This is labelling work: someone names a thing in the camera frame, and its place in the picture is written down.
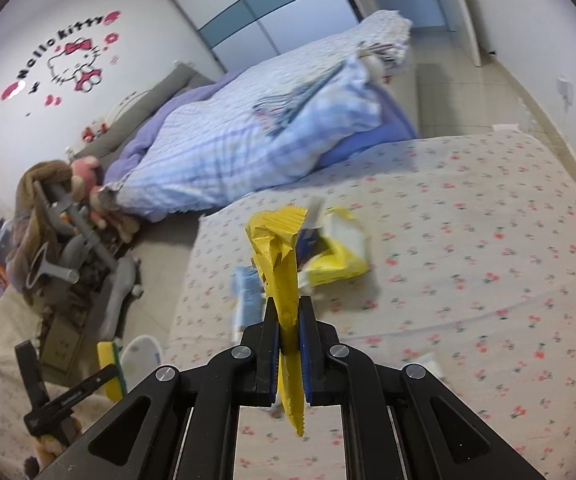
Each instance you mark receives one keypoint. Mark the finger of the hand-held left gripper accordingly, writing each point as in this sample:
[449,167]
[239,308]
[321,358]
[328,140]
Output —
[28,370]
[92,382]

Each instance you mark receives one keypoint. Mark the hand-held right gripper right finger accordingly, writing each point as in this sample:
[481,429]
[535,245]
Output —
[305,350]

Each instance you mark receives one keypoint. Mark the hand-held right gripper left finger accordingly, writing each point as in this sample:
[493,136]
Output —
[270,345]

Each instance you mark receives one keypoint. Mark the yellow green packet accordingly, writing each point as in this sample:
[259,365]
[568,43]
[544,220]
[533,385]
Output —
[110,355]

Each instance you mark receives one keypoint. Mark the blue white packet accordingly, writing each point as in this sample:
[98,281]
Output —
[248,305]

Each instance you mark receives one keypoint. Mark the white waste bin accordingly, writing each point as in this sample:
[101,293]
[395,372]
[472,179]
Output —
[140,360]

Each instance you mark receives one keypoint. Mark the yellow wrapper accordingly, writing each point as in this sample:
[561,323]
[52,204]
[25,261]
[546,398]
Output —
[283,285]

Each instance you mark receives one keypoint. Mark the yellow white snack bag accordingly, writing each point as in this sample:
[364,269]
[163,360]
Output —
[338,260]

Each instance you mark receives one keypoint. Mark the cardboard box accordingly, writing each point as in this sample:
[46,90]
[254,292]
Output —
[65,345]

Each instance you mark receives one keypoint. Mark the grey desk chair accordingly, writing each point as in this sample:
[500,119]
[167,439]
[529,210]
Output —
[85,232]

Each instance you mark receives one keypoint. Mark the brown fleece blanket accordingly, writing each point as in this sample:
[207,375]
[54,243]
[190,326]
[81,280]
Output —
[32,220]

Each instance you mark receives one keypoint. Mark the floral bed sheet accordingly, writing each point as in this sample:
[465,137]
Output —
[468,240]

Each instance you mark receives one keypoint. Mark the blue checked duvet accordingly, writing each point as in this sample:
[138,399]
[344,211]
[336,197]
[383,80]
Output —
[207,145]

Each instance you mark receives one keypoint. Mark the purple blanket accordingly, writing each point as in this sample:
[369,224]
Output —
[363,145]

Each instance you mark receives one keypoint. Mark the striped cloth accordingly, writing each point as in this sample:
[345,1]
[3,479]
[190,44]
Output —
[280,107]

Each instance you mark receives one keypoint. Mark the red white plush toy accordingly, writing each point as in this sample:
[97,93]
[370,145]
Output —
[90,132]

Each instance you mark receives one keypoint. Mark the grey bed headboard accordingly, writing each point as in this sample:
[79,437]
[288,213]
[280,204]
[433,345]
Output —
[137,115]

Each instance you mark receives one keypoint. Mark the wardrobe with blue panels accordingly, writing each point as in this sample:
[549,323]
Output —
[268,15]

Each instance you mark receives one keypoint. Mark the white door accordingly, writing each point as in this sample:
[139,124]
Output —
[460,10]

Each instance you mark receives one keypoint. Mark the cat wall sticker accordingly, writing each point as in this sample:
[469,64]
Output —
[75,67]

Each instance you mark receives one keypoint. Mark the white wall socket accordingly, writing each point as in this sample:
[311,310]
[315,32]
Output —
[565,91]

